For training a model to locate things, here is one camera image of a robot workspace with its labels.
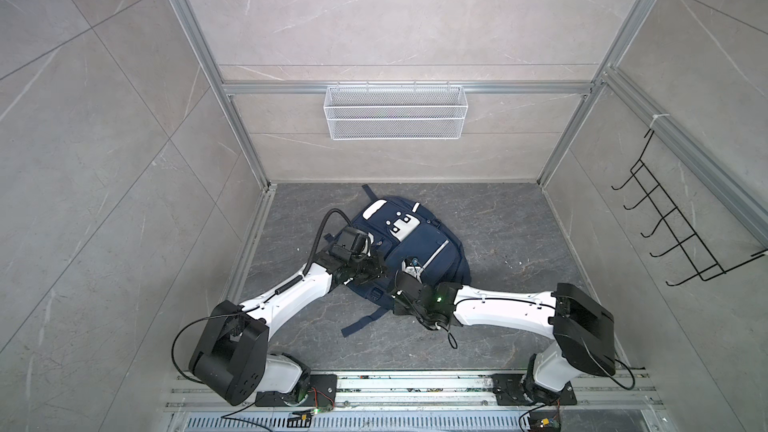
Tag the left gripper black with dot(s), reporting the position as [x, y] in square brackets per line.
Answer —
[379, 268]

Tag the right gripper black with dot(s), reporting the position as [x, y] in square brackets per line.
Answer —
[397, 309]

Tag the navy blue student backpack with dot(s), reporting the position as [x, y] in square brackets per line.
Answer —
[402, 228]

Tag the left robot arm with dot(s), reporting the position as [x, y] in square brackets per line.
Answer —
[232, 355]

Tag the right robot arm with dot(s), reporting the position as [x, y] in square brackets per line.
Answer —
[580, 329]

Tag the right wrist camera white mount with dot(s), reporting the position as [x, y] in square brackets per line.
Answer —
[412, 267]

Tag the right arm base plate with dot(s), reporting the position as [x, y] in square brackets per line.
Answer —
[518, 390]

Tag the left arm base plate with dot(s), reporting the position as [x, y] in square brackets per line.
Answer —
[312, 391]

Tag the white wire mesh basket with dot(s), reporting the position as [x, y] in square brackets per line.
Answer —
[401, 112]

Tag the aluminium front rail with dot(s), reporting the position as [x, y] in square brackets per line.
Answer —
[432, 400]

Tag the black wire hook rack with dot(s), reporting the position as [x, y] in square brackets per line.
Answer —
[684, 235]

